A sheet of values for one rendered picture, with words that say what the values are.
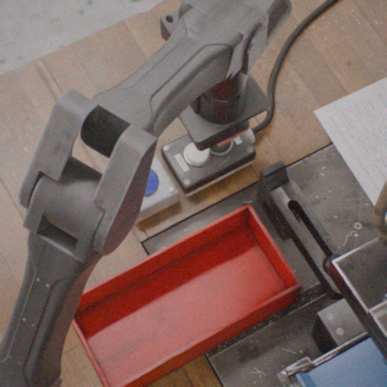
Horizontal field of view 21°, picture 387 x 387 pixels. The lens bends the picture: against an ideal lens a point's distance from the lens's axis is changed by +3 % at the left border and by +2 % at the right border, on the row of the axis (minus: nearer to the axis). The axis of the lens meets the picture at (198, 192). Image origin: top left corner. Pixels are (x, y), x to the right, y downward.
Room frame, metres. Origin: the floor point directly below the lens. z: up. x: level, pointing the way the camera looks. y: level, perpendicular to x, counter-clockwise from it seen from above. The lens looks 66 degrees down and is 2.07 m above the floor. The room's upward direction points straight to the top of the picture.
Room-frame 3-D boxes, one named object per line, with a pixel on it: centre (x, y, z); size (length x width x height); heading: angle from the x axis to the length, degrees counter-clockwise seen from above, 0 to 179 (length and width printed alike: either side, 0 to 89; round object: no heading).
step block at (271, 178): (0.49, -0.10, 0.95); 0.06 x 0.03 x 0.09; 30
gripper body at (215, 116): (0.57, -0.03, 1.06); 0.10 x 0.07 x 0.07; 120
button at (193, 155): (0.56, 0.00, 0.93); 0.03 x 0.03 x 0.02
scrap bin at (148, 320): (0.36, 0.02, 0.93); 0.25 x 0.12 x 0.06; 120
